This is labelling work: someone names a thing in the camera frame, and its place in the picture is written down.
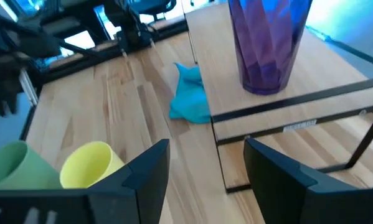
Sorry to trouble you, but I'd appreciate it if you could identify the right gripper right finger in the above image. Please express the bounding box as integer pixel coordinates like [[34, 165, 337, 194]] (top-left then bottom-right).
[[243, 138, 373, 224]]

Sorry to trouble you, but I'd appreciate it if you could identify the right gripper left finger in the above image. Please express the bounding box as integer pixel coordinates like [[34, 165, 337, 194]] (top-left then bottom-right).
[[86, 139, 171, 224]]

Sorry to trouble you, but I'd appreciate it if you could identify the yellow mug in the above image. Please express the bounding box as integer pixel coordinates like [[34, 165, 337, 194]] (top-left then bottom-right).
[[59, 141, 126, 189]]

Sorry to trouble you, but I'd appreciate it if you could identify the green cup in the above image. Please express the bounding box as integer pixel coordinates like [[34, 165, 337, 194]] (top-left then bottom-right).
[[0, 140, 62, 190]]

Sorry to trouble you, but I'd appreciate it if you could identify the purple faceted plastic tumbler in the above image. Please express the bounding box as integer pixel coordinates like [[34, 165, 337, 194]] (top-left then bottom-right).
[[228, 0, 313, 96]]

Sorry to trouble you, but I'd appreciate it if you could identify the teal cloth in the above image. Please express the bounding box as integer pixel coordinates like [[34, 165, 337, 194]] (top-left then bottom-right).
[[169, 62, 212, 124]]

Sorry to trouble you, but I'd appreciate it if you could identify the blue office chair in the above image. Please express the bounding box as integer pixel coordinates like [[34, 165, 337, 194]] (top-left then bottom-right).
[[128, 0, 177, 21]]

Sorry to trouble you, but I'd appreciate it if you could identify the wooden shelf with black frame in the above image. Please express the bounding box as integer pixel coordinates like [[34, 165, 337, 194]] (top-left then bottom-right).
[[185, 1, 373, 194]]

